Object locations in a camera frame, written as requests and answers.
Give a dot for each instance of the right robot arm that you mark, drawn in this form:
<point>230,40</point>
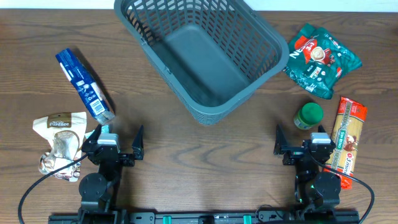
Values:
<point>316,191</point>

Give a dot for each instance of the grey plastic basket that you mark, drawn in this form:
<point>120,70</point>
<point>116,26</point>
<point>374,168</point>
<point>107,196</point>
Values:
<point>213,54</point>

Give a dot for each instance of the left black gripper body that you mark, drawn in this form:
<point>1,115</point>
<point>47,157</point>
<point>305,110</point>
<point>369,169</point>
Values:
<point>114,156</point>

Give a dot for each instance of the orange spaghetti packet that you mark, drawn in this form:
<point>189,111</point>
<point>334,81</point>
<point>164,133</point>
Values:
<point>346,133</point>

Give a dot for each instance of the blue rectangular carton box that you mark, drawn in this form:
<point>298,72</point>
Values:
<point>86,86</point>

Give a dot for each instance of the green Nescafe coffee bag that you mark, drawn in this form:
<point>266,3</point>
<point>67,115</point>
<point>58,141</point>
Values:
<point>317,60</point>

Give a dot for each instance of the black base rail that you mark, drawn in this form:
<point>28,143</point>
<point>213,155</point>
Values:
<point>265,216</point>

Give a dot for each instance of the beige PanTree snack pouch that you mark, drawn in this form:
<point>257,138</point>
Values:
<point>65,133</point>

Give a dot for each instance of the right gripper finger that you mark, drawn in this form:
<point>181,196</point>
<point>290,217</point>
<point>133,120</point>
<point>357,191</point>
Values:
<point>321,129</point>
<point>280,141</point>

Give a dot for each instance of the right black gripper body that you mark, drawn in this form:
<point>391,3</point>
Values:
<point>301,154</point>

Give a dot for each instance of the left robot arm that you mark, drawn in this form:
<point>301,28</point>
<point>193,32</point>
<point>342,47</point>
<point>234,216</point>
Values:
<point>98,190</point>

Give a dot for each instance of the green lidded jar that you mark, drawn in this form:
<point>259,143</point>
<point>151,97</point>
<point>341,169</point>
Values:
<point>308,116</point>

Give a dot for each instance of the small teal snack packet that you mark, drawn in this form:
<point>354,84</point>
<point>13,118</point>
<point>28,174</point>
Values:
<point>104,129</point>

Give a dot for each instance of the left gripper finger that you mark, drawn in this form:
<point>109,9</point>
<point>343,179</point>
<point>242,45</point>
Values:
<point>138,144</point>
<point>92,138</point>

